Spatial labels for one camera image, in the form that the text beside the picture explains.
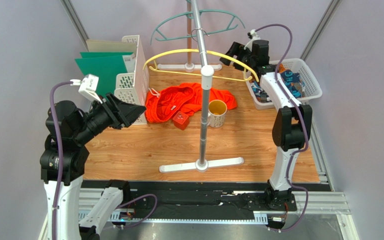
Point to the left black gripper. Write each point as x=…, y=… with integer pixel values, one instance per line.
x=120, y=113

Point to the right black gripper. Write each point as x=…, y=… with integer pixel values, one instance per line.
x=244, y=52

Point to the orange shorts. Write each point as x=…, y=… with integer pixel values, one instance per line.
x=161, y=106

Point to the blue patterned shorts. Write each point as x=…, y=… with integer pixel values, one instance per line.
x=292, y=80

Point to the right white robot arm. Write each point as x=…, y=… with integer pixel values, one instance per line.
x=292, y=126

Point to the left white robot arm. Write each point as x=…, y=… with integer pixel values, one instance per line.
x=63, y=165

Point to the white perforated file holder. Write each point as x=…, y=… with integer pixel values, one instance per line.
x=133, y=87

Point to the white garment rack stand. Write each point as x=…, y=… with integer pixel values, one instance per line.
x=207, y=71

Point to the green file folder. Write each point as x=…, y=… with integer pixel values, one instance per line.
x=106, y=66

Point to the orange cube power adapter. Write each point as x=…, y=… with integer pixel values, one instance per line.
x=181, y=120

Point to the white mug yellow inside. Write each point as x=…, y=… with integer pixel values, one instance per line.
x=217, y=110

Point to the beige file folder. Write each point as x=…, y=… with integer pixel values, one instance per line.
x=110, y=46

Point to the white plastic mesh basket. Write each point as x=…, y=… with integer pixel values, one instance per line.
x=312, y=88

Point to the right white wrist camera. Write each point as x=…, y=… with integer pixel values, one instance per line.
x=253, y=36

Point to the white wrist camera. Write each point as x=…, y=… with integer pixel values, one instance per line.
x=87, y=87
x=253, y=36

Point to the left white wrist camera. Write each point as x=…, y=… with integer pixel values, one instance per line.
x=87, y=87

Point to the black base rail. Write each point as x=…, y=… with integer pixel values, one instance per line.
x=198, y=200

